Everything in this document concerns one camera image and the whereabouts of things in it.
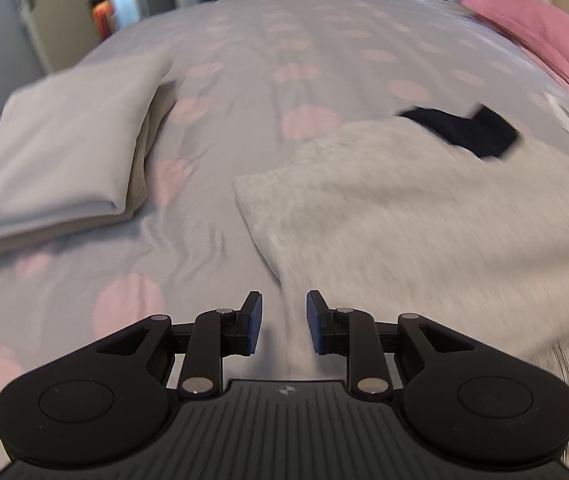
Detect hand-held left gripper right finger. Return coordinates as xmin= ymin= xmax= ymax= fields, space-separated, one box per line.
xmin=305 ymin=290 xmax=480 ymax=400

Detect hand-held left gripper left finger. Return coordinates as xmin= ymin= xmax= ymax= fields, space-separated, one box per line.
xmin=89 ymin=291 xmax=264 ymax=400

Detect light grey sweatshirt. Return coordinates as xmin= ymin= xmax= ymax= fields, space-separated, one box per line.
xmin=232 ymin=104 xmax=569 ymax=461

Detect folded beige garment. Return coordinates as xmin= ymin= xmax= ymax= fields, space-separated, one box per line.
xmin=0 ymin=82 xmax=179 ymax=263

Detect folded white garment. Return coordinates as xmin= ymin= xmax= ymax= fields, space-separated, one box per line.
xmin=0 ymin=46 xmax=174 ymax=247

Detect polka dot bed sheet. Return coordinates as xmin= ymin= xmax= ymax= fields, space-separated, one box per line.
xmin=0 ymin=0 xmax=569 ymax=480

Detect orange object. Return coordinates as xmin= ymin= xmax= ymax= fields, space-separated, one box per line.
xmin=92 ymin=2 xmax=115 ymax=43

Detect pink pillow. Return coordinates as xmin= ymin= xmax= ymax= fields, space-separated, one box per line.
xmin=461 ymin=0 xmax=569 ymax=123

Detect cream door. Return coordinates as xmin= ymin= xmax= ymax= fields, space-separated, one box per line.
xmin=7 ymin=0 xmax=90 ymax=76

